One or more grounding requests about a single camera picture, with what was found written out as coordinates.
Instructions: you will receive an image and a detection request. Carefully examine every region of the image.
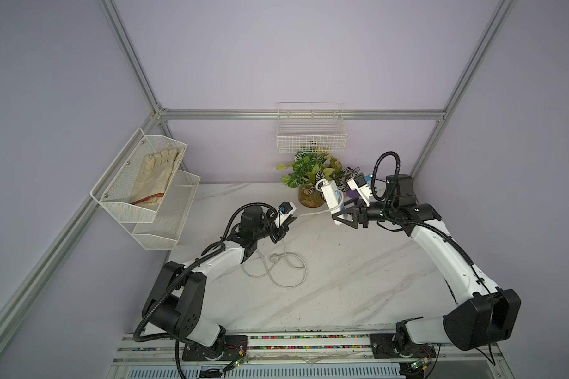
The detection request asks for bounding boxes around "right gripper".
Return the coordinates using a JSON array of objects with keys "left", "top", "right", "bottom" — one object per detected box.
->
[{"left": 333, "top": 196, "right": 398, "bottom": 230}]

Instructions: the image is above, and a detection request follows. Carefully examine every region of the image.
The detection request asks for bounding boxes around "white power strip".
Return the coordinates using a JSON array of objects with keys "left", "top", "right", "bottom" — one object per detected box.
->
[{"left": 317, "top": 178, "right": 344, "bottom": 215}]

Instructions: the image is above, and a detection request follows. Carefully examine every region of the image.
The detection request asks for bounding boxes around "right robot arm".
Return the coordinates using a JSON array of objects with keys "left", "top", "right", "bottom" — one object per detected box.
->
[{"left": 316, "top": 151, "right": 522, "bottom": 363}]

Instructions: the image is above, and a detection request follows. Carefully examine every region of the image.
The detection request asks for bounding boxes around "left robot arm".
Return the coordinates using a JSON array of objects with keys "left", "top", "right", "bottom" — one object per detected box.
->
[{"left": 133, "top": 202, "right": 297, "bottom": 359}]

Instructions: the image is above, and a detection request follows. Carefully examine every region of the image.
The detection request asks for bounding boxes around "artificial plant in amber vase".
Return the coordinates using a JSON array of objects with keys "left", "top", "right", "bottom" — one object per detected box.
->
[{"left": 277, "top": 142, "right": 360, "bottom": 208}]

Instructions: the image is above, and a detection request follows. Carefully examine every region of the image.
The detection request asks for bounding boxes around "cream work glove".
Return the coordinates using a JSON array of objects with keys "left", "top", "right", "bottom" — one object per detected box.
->
[{"left": 130, "top": 148, "right": 184, "bottom": 208}]

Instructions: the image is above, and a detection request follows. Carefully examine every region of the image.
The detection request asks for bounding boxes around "white two-tier mesh shelf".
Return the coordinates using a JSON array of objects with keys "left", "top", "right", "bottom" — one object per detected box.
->
[{"left": 90, "top": 129, "right": 201, "bottom": 250}]

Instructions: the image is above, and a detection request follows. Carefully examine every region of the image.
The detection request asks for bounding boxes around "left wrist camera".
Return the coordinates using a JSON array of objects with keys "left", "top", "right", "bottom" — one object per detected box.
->
[{"left": 274, "top": 202, "right": 297, "bottom": 228}]

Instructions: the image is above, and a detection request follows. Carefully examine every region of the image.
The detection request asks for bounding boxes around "white wire wall basket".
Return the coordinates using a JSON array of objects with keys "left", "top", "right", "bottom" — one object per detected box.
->
[{"left": 276, "top": 102, "right": 347, "bottom": 153}]

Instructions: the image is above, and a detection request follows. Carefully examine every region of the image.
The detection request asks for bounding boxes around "aluminium frame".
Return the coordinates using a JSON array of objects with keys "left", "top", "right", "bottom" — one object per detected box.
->
[{"left": 0, "top": 0, "right": 518, "bottom": 361}]

